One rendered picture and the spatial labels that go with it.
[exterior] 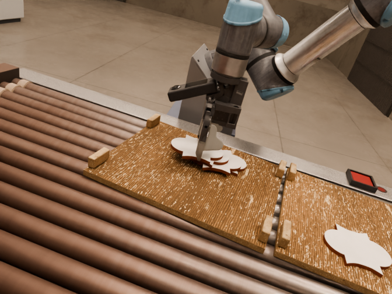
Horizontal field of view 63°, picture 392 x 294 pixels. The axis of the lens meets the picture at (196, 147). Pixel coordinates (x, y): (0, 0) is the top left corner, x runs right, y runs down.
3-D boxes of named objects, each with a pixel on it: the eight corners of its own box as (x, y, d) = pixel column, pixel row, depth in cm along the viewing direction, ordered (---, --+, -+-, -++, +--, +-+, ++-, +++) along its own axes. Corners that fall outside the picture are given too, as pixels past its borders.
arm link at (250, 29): (275, 7, 66) (251, 2, 60) (258, 59, 71) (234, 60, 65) (245, -1, 70) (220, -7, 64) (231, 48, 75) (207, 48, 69)
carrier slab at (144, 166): (155, 123, 99) (156, 119, 99) (282, 172, 91) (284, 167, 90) (82, 175, 69) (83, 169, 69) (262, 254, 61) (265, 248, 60)
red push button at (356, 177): (348, 174, 100) (350, 170, 100) (367, 180, 99) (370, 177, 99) (351, 184, 95) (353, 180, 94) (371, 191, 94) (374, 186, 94)
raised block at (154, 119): (154, 120, 98) (156, 112, 96) (160, 122, 97) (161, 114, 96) (145, 126, 93) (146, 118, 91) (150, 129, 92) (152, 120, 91)
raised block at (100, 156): (102, 156, 75) (103, 146, 73) (109, 158, 74) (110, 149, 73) (86, 167, 70) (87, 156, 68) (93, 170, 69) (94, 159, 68)
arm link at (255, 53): (235, 47, 125) (266, 27, 120) (251, 77, 122) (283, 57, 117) (226, 38, 114) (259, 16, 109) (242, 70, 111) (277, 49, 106)
